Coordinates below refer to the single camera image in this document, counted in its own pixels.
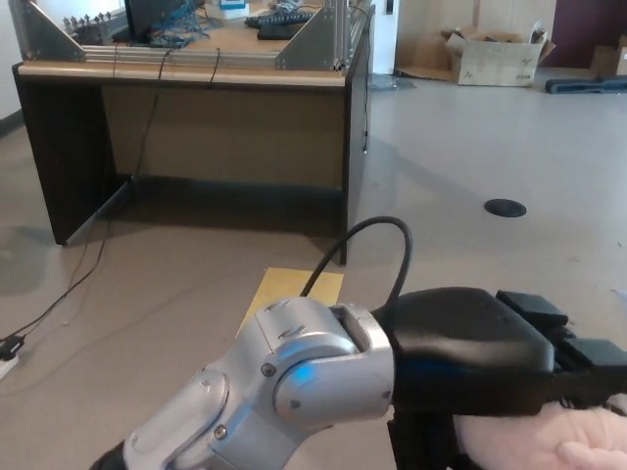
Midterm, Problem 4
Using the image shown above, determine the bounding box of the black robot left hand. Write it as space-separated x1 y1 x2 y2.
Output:
370 286 627 470

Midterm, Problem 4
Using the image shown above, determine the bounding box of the pink plush dumpling with sunglasses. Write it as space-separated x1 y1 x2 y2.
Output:
453 399 627 470

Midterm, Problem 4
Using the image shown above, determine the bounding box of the black round floor cover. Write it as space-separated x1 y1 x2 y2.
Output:
484 198 528 217

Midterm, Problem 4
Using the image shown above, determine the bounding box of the yellow paper sheet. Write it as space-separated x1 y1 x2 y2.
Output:
234 266 345 339

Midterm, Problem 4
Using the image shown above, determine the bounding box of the clear plastic wrap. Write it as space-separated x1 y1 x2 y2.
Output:
369 73 417 92

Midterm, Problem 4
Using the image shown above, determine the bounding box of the open cardboard box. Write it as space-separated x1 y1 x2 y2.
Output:
443 26 557 88

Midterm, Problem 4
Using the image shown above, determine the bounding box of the dark blue foam piece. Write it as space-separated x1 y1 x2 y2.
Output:
545 76 627 96

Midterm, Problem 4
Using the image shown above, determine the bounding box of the small closed cardboard box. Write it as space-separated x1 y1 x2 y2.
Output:
590 36 627 77

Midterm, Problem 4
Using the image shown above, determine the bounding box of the dark wooden desk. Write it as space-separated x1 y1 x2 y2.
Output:
12 2 377 265

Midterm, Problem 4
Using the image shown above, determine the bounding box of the black flat case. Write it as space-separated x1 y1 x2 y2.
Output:
257 23 305 41

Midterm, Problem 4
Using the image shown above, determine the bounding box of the black keyboard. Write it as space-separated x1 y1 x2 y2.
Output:
244 10 314 28

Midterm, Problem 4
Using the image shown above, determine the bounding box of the white box with tag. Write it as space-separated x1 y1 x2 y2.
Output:
217 0 251 21

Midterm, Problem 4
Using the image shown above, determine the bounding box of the black monitor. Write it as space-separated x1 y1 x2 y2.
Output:
111 0 190 43

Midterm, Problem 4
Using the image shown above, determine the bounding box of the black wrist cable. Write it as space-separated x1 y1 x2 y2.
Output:
299 216 413 307

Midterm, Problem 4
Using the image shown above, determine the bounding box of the thin black hanging cable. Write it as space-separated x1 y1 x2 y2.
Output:
361 7 371 156

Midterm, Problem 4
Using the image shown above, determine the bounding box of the long black power cable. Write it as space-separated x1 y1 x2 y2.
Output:
14 48 172 339

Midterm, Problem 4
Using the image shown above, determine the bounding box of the blue cable bundle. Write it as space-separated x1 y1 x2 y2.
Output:
149 0 212 49

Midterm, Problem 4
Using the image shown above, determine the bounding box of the black metal bracket row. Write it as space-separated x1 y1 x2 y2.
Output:
62 13 123 43

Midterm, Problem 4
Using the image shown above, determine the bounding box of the aluminium extrusion frame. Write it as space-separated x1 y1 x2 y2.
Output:
14 0 376 72

